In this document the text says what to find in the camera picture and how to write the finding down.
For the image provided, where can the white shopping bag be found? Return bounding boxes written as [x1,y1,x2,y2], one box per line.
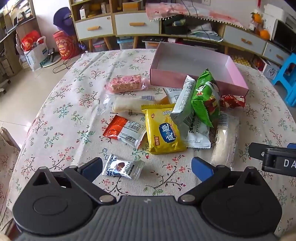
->
[24,37,49,71]

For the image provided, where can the pink nougat bar packet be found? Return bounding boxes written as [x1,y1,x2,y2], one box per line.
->
[104,74,149,94]

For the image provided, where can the white plastic appliance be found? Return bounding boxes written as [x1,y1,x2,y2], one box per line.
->
[264,4,290,19]

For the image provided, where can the red gift bag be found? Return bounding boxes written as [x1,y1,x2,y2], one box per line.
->
[53,30,80,60]

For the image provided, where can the clear bin pink lid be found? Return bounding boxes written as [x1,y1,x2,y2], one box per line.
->
[92,38,109,52]

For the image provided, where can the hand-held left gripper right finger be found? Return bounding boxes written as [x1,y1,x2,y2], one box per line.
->
[177,156,260,205]

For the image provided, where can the yellow egg tray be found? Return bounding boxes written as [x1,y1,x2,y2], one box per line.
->
[231,54,251,66]

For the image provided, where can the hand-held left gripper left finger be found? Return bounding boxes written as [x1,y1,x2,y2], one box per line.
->
[32,157,116,205]

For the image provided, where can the purple round object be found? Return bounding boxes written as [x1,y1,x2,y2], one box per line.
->
[53,7,74,36]

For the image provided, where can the floral tablecloth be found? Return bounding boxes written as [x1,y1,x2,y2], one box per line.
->
[0,49,296,241]

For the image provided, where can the pink cardboard box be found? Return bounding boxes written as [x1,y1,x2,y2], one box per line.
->
[150,42,249,96]

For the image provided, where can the pile of papers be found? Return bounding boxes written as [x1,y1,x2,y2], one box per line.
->
[188,23,223,42]

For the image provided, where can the clear bin blue lid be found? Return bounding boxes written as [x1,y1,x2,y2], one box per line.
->
[117,37,134,50]

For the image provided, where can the wooden open shelf rack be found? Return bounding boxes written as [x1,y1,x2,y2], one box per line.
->
[0,0,38,70]

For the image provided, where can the clear cream roll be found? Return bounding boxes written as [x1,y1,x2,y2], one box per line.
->
[211,111,240,171]
[98,95,167,115]

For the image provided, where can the yellow cracker packet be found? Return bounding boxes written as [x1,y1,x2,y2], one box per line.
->
[142,104,187,155]

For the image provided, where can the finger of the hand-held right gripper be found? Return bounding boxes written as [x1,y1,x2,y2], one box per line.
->
[249,142,288,161]

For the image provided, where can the wooden low cabinet grey drawers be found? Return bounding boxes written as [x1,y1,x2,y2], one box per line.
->
[159,14,292,66]

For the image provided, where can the pale green white snack packet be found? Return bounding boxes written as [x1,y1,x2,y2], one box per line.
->
[171,75,196,126]

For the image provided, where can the orange with green leaves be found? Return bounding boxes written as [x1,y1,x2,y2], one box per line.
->
[252,11,263,24]

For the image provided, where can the red candy packet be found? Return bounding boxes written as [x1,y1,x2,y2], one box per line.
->
[220,95,245,109]

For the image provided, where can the black storage case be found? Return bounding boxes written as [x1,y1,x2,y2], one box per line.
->
[162,15,189,35]

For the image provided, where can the blue white chocolate packet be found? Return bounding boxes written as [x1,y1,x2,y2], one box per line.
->
[102,153,145,180]

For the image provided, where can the white printed toy box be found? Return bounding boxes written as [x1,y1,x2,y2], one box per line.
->
[262,62,281,80]

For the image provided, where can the white barcode snack packet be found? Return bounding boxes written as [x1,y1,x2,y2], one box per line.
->
[163,88,183,105]

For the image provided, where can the blue plastic stool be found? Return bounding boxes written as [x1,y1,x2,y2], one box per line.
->
[272,53,296,107]

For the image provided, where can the orange white snack packet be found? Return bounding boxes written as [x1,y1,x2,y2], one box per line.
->
[103,115,147,149]

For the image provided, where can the pink patterned cloth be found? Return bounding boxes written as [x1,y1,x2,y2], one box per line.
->
[145,2,247,29]

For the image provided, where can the black white microwave oven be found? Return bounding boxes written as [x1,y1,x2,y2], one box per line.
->
[272,20,296,52]

